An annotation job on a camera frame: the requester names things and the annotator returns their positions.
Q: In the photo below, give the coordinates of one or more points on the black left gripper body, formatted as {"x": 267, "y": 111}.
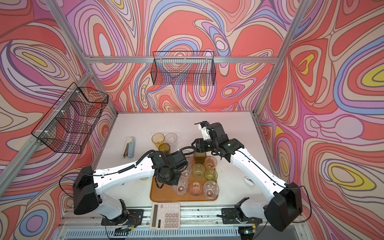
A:
{"x": 173, "y": 179}

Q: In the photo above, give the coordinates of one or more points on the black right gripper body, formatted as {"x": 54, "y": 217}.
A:
{"x": 205, "y": 146}

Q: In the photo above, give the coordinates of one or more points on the brown textured cup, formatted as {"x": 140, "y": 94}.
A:
{"x": 200, "y": 158}

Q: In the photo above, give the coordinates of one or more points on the pink textured cup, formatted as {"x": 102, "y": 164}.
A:
{"x": 210, "y": 162}

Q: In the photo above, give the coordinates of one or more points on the small clear glass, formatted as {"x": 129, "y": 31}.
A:
{"x": 187, "y": 172}

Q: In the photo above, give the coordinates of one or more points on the olive textured cup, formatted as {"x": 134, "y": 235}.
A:
{"x": 165, "y": 148}

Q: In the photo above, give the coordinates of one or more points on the clear wide glass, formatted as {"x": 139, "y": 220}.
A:
{"x": 181, "y": 187}

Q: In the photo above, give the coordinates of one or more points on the pale green textured cup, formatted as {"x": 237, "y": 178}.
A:
{"x": 198, "y": 171}

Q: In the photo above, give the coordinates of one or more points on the green ribbed glass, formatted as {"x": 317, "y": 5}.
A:
{"x": 211, "y": 174}

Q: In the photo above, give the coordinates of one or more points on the clear glass back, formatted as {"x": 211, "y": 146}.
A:
{"x": 171, "y": 139}

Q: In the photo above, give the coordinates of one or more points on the yellow amber glass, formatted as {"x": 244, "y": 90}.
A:
{"x": 158, "y": 139}

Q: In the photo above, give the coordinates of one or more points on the pink clear cup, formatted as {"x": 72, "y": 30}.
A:
{"x": 196, "y": 189}

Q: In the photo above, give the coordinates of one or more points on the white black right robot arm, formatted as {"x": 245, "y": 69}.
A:
{"x": 283, "y": 202}

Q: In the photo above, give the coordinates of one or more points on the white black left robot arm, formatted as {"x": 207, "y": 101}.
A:
{"x": 90, "y": 186}

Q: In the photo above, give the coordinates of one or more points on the orange plastic tray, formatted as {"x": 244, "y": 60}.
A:
{"x": 166, "y": 193}

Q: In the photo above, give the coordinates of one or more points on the blue white stapler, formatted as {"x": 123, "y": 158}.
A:
{"x": 129, "y": 148}

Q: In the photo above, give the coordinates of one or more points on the white desk calculator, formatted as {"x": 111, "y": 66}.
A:
{"x": 165, "y": 216}

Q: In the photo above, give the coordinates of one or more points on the white clip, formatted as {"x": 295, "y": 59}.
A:
{"x": 248, "y": 182}

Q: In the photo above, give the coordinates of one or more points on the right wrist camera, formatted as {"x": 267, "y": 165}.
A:
{"x": 203, "y": 128}

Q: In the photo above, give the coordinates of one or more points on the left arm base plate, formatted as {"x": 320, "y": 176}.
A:
{"x": 133, "y": 217}

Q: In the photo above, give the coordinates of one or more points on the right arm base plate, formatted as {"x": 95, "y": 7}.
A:
{"x": 236, "y": 216}

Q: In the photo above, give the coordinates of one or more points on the black wire basket back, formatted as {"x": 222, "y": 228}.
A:
{"x": 183, "y": 68}

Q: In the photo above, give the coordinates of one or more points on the black wire basket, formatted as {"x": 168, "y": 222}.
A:
{"x": 73, "y": 123}
{"x": 183, "y": 68}

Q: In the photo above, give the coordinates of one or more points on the black wire basket left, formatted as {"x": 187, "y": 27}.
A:
{"x": 73, "y": 123}

